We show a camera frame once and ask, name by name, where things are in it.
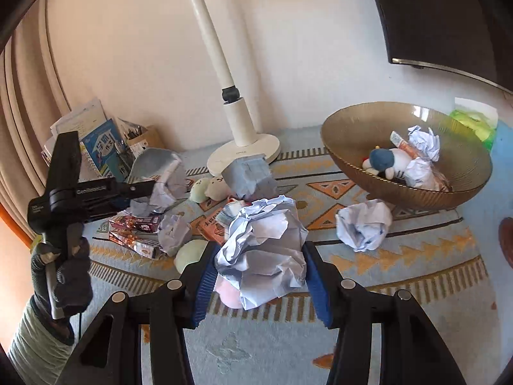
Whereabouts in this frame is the small crumpled paper ball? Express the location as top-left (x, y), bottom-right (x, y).
top-left (157, 214), bottom-right (193, 256)

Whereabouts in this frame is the black television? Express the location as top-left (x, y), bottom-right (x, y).
top-left (363, 0), bottom-right (513, 93)

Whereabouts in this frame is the green squishy ball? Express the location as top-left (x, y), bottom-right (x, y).
top-left (174, 239), bottom-right (210, 277)

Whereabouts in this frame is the person's left forearm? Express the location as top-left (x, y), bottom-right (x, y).
top-left (8, 289), bottom-right (79, 370)

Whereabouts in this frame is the striped snack packet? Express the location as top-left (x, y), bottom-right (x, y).
top-left (218, 201), bottom-right (243, 225)

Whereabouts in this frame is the amber glass bowl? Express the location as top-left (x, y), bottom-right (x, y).
top-left (320, 101), bottom-right (493, 211)

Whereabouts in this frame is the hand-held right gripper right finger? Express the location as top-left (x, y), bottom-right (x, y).
top-left (301, 242), bottom-right (466, 385)

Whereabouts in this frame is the large paper ball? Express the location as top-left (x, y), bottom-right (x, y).
top-left (214, 194), bottom-right (309, 311)

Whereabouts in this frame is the stack of white papers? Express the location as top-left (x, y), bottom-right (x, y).
top-left (42, 97), bottom-right (107, 161)

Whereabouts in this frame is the person's left hand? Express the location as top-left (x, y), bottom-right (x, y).
top-left (31, 236), bottom-right (94, 317)

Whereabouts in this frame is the beige curtain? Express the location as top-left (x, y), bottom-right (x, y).
top-left (0, 0), bottom-right (81, 249)

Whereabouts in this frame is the cream squishy toy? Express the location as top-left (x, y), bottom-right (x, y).
top-left (206, 175), bottom-right (232, 201)

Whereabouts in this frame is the cardboard pen holder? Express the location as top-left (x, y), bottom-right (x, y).
top-left (126, 125), bottom-right (165, 157)

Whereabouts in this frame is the green tissue pack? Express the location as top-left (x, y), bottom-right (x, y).
top-left (449, 97), bottom-right (500, 153)

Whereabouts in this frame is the patterned table mat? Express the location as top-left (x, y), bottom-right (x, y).
top-left (78, 148), bottom-right (492, 385)

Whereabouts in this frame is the white desk lamp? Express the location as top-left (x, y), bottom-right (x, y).
top-left (112, 0), bottom-right (281, 177)

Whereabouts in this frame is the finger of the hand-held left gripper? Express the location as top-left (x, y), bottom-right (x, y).
top-left (85, 197), bottom-right (134, 224)
top-left (106, 180), bottom-right (157, 202)

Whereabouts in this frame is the blue and white plush toy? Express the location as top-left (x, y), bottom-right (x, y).
top-left (363, 147), bottom-right (419, 187)

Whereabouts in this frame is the grey-blue crumpled paper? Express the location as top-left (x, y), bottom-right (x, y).
top-left (222, 156), bottom-right (278, 202)
top-left (127, 148), bottom-right (187, 215)

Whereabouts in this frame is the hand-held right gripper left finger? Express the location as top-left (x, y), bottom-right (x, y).
top-left (56, 243), bottom-right (219, 385)

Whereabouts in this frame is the orange snack packet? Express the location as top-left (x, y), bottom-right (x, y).
top-left (391, 130), bottom-right (421, 157)
top-left (198, 208), bottom-right (230, 246)

